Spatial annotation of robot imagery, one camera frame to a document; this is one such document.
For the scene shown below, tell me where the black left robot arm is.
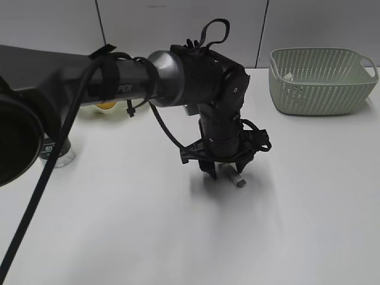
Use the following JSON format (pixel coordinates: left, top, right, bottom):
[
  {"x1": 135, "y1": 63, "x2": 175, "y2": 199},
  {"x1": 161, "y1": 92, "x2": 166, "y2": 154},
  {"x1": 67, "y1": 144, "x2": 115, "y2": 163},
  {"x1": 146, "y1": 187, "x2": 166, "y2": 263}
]
[{"x1": 1, "y1": 45, "x2": 271, "y2": 185}]

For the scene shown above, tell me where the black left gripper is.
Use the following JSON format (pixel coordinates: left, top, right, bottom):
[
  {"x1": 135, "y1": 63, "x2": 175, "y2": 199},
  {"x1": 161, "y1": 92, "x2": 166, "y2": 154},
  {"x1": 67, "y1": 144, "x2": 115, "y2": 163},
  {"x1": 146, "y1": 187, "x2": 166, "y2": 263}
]
[{"x1": 180, "y1": 104, "x2": 272, "y2": 179}]

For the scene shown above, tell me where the pale green wavy plate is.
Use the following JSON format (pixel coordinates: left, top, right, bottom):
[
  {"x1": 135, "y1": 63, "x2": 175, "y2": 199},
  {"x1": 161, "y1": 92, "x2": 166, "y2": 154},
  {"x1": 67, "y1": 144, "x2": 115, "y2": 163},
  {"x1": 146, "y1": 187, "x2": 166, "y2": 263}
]
[{"x1": 80, "y1": 102, "x2": 126, "y2": 115}]

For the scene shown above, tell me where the pale green plastic basket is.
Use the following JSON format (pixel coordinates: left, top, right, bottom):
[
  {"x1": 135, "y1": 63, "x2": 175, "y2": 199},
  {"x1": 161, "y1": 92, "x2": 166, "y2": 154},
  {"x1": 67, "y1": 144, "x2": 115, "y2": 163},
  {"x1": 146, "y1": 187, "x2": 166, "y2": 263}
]
[{"x1": 268, "y1": 47, "x2": 379, "y2": 116}]

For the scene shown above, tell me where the yellow mango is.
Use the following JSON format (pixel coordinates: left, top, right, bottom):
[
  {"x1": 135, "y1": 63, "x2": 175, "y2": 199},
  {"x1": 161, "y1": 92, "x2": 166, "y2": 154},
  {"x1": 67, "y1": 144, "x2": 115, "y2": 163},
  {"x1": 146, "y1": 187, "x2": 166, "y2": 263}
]
[{"x1": 95, "y1": 102, "x2": 116, "y2": 110}]

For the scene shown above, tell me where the white waste paper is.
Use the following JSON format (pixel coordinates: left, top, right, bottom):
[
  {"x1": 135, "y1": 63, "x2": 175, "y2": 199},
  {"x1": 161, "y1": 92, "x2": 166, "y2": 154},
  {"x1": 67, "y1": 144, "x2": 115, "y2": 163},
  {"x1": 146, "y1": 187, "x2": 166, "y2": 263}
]
[{"x1": 283, "y1": 72, "x2": 294, "y2": 83}]

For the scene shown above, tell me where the black marker pen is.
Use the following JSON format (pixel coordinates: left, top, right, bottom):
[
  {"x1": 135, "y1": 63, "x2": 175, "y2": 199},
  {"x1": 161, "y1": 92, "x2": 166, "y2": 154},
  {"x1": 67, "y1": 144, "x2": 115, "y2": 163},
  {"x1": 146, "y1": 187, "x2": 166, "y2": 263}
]
[{"x1": 185, "y1": 39, "x2": 202, "y2": 50}]

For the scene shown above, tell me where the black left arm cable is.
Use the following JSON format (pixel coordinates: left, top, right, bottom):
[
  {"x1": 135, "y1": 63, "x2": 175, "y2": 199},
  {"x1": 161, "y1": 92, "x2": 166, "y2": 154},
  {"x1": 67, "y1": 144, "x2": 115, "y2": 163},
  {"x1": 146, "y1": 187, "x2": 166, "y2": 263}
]
[{"x1": 0, "y1": 18, "x2": 273, "y2": 285}]

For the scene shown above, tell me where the clear water bottle green label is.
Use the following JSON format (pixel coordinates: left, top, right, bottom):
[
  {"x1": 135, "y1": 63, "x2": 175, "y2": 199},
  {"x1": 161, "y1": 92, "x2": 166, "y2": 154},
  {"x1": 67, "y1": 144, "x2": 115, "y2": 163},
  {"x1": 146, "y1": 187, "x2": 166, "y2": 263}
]
[{"x1": 39, "y1": 134, "x2": 75, "y2": 168}]

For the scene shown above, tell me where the white grey eraser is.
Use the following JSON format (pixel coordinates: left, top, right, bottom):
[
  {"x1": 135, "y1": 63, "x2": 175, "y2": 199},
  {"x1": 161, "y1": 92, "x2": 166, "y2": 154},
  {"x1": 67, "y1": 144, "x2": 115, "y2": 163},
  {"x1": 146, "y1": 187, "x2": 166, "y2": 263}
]
[
  {"x1": 184, "y1": 104, "x2": 198, "y2": 116},
  {"x1": 219, "y1": 163, "x2": 246, "y2": 188}
]

